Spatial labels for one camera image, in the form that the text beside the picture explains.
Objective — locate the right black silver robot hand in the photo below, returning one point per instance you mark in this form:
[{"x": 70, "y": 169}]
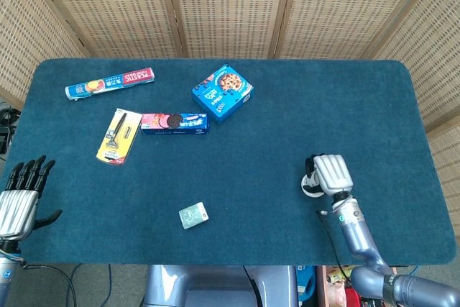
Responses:
[{"x": 332, "y": 174}]

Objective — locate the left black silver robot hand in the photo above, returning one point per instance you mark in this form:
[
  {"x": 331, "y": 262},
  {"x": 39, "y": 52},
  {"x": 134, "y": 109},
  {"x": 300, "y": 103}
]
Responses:
[{"x": 16, "y": 213}]

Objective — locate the stack of white paper cups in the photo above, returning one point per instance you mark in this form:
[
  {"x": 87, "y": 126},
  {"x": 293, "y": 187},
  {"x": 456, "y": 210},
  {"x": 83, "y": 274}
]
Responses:
[{"x": 311, "y": 179}]

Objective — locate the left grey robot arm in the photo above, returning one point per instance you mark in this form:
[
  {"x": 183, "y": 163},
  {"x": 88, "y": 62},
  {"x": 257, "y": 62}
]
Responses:
[{"x": 7, "y": 278}]

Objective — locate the blue felt table mat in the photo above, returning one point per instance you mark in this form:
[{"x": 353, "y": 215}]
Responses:
[{"x": 251, "y": 177}]

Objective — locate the black devices on floor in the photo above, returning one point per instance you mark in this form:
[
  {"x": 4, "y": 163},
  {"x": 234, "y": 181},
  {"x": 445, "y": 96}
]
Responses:
[{"x": 7, "y": 131}]

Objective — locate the wooden crate with goods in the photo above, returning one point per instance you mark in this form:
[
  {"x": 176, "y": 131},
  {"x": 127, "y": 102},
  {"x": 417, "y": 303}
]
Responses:
[{"x": 334, "y": 285}]

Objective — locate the blue plastic object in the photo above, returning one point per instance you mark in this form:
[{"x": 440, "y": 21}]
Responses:
[{"x": 305, "y": 283}]

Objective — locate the razor in yellow package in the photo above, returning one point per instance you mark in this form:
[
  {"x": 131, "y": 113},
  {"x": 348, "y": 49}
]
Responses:
[{"x": 118, "y": 138}]

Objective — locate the blue cookie box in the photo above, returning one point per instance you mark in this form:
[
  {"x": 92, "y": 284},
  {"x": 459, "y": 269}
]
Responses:
[{"x": 221, "y": 93}]

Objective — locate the green tissue pack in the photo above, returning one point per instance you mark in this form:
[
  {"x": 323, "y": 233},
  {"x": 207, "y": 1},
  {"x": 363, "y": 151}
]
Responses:
[{"x": 194, "y": 215}]

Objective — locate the blue red plastic wrap box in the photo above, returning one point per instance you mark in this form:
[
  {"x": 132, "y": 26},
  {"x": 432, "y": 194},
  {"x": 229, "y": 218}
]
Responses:
[{"x": 108, "y": 83}]

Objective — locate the grey robot torso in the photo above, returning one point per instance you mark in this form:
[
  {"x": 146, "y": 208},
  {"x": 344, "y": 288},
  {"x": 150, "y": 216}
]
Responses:
[{"x": 215, "y": 287}]

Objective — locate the blue pink oreo box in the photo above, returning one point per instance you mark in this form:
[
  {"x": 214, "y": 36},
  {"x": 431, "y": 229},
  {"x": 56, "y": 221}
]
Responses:
[{"x": 174, "y": 123}]

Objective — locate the wicker folding screen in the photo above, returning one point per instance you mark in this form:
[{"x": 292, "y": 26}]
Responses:
[{"x": 230, "y": 5}]

